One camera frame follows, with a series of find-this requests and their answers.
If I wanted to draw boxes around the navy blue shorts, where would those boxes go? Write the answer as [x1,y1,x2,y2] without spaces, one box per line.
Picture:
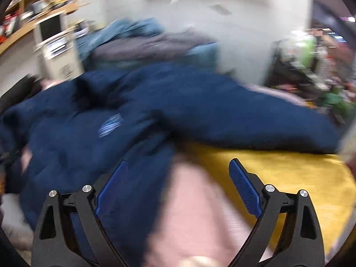
[0,61,345,267]

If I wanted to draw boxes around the grey purple quilted garment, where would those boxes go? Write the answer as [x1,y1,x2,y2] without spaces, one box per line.
[91,32,215,68]

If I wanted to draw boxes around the pink blanket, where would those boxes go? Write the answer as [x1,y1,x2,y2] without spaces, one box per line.
[21,79,309,267]

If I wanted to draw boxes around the white monitor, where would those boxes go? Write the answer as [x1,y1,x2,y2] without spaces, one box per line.
[34,13,67,45]

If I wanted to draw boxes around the light blue jacket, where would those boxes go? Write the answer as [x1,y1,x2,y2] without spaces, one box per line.
[75,18,165,65]

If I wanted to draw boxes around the black cloth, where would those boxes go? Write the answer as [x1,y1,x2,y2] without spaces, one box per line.
[0,75,43,113]

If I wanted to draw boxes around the wooden wall shelf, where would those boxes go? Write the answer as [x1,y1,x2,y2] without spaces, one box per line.
[0,0,78,54]

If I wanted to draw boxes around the yellow blanket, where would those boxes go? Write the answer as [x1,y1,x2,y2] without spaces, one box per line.
[178,142,356,258]

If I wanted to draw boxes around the beige safe box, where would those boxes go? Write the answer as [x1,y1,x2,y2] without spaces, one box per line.
[34,32,84,82]

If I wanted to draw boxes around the pile of grey-blue jackets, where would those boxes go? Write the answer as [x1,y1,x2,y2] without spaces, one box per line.
[188,43,221,65]

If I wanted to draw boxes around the black wire goods rack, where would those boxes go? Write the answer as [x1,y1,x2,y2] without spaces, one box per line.
[264,26,356,124]

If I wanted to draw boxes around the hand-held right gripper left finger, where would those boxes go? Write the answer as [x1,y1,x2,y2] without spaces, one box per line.
[31,160,130,267]

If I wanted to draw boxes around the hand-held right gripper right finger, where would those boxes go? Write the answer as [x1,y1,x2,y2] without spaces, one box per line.
[229,158,326,267]

